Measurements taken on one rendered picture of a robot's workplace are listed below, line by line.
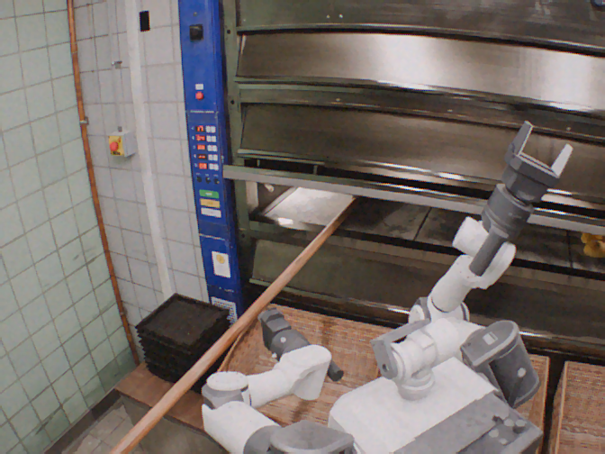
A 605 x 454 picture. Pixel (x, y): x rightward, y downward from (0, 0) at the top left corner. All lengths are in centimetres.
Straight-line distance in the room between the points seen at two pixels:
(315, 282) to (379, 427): 116
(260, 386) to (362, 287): 87
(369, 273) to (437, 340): 106
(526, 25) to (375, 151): 63
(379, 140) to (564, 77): 63
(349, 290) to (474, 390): 106
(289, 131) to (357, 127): 24
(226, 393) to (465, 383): 41
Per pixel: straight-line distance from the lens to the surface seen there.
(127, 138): 206
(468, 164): 148
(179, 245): 214
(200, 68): 176
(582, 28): 145
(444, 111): 147
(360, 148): 155
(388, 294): 175
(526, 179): 90
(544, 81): 143
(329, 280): 180
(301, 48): 159
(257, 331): 199
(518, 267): 162
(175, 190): 202
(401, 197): 141
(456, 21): 145
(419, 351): 71
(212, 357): 117
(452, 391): 79
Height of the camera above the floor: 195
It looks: 26 degrees down
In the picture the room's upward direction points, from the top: 2 degrees counter-clockwise
